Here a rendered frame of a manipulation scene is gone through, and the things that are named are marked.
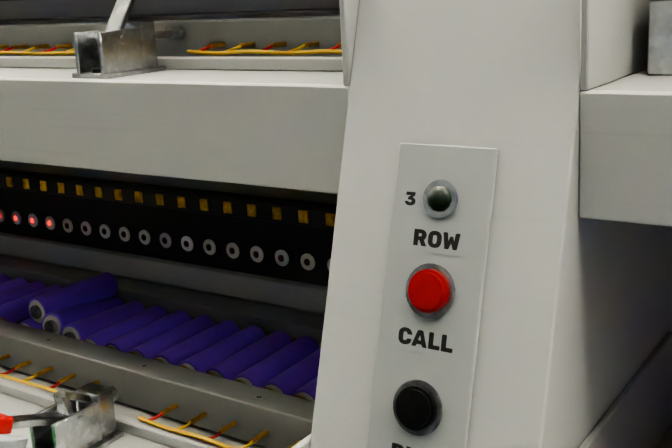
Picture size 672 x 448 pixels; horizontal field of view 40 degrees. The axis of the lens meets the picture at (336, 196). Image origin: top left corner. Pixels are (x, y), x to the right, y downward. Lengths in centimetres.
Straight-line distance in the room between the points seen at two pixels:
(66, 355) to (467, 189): 30
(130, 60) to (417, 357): 23
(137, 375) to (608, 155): 30
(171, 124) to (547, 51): 18
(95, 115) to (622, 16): 25
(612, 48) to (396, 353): 14
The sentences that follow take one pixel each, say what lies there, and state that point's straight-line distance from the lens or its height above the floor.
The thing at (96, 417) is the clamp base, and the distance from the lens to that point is 50.
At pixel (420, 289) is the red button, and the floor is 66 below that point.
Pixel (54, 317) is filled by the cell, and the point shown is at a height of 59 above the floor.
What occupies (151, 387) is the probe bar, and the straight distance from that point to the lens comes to 52.
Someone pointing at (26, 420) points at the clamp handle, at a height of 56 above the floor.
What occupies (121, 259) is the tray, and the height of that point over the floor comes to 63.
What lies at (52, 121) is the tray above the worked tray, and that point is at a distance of 49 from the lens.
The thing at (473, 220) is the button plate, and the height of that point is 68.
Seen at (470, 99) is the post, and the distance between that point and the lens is 34.
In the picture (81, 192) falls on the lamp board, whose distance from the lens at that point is 71.
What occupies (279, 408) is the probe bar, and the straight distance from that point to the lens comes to 46.
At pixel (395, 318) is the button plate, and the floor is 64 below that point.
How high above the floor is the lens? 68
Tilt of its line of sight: 1 degrees up
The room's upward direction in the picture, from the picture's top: 6 degrees clockwise
